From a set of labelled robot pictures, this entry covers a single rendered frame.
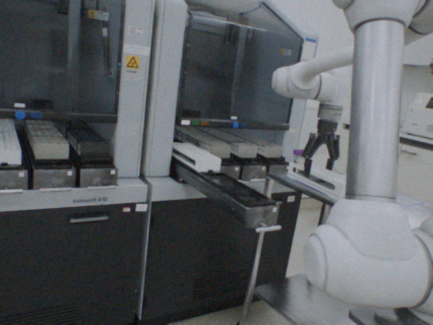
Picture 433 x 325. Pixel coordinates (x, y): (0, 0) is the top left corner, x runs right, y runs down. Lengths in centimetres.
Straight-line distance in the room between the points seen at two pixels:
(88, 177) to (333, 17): 280
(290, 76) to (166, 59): 49
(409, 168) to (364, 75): 272
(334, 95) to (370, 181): 67
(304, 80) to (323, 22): 227
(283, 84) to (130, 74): 57
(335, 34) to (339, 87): 228
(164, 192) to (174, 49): 57
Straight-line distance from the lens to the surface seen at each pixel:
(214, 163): 146
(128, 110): 148
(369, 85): 84
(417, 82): 429
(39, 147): 142
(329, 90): 141
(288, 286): 185
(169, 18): 152
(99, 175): 141
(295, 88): 135
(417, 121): 352
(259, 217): 120
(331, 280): 76
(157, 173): 158
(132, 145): 151
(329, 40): 364
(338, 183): 137
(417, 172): 350
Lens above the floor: 120
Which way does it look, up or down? 14 degrees down
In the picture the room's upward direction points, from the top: 8 degrees clockwise
